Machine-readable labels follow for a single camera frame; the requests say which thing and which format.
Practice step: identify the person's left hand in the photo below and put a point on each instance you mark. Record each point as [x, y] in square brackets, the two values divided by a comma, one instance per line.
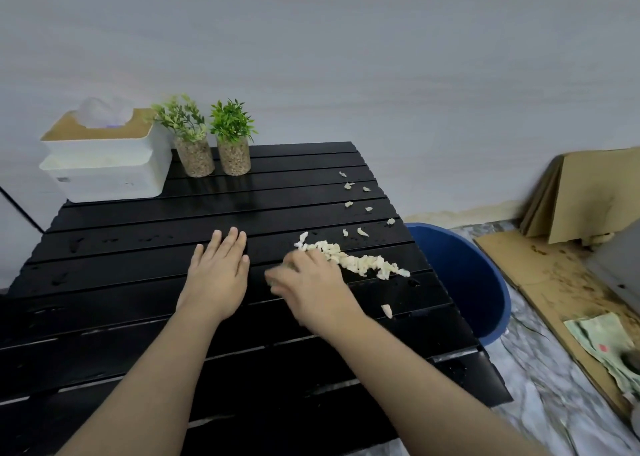
[215, 280]

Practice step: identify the person's right hand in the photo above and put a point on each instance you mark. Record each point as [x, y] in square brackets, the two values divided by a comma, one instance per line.
[315, 295]

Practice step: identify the white paper scraps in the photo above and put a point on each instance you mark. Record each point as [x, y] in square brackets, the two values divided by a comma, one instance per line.
[360, 263]

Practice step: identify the white tissue box wooden lid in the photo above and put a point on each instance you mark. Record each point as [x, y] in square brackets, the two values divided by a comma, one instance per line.
[105, 170]

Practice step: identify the person's right forearm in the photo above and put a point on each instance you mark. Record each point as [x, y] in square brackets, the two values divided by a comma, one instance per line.
[430, 395]

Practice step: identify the person's left forearm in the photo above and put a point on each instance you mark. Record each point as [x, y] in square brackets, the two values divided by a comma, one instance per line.
[145, 390]

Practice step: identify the black slatted table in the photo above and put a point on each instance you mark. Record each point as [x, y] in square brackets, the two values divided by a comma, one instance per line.
[150, 230]

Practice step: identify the pale green potted plant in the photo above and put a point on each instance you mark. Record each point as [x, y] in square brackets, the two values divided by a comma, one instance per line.
[195, 160]

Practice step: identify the dark green potted plant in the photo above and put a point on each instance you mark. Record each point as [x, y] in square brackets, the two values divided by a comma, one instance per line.
[234, 158]

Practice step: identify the blue plastic bucket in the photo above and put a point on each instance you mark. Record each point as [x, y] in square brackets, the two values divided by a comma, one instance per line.
[460, 280]

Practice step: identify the white tissue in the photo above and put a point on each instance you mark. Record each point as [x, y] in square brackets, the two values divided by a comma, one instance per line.
[102, 113]

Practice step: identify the thin black rod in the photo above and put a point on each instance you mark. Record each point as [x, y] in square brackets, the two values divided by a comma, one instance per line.
[22, 209]

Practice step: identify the flat stained cardboard sheet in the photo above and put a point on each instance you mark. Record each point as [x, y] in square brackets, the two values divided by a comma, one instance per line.
[545, 280]

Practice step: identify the green patterned cloth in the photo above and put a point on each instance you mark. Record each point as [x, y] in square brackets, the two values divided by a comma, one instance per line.
[600, 340]

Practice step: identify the upright brown cardboard sheets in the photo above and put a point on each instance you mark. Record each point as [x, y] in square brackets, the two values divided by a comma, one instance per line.
[595, 195]

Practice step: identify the grey bin white lid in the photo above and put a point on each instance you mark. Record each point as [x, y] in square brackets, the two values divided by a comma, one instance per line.
[620, 270]

